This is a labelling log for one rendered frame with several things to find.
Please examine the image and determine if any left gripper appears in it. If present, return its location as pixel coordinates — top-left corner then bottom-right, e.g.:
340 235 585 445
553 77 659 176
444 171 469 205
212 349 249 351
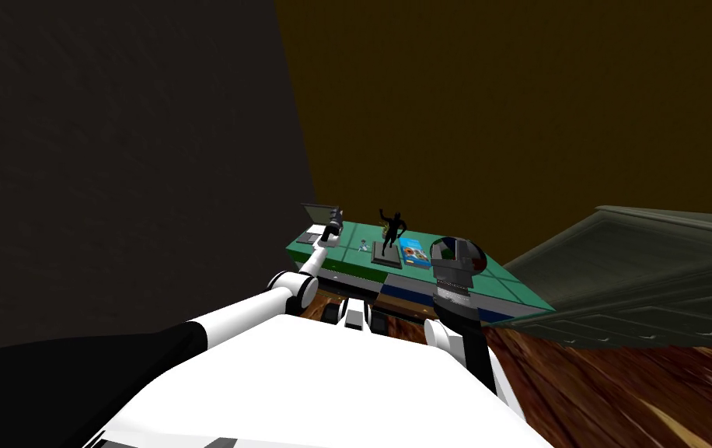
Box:
321 208 345 244

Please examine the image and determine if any black figure statue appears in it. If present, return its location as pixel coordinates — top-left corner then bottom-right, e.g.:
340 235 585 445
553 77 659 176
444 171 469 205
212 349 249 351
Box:
371 208 409 271

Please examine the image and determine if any green table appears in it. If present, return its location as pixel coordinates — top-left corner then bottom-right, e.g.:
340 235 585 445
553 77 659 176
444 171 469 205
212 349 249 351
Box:
285 220 557 326

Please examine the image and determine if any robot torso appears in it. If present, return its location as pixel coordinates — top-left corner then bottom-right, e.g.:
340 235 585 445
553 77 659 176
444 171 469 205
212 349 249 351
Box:
82 296 557 448

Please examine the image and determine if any blue book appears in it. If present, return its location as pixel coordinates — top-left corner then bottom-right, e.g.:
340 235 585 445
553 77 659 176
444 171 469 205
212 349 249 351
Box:
398 237 434 270

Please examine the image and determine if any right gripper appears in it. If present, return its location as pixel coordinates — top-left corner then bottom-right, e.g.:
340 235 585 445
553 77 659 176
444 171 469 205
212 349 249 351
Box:
429 236 488 273

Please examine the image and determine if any dark green dresser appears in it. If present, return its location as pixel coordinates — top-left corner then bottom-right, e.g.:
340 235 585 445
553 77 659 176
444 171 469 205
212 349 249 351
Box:
485 205 712 351

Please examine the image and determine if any grey laptop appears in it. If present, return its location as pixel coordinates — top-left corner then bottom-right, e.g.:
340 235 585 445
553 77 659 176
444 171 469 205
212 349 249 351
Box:
296 202 340 246

